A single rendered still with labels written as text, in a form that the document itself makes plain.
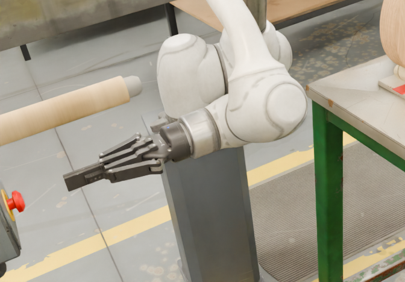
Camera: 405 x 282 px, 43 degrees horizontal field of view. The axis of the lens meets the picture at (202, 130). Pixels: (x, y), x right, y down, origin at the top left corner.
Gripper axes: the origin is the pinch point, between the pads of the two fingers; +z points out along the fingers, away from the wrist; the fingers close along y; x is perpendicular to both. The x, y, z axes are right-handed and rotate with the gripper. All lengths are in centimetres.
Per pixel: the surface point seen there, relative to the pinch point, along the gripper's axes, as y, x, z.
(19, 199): -1.6, 1.4, 11.6
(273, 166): 95, -98, -91
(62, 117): -28.8, 27.8, 1.6
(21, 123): -28.6, 28.6, 5.8
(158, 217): 93, -98, -30
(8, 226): -7.9, 1.4, 14.3
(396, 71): -4, -1, -70
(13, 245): -8.4, -2.3, 14.7
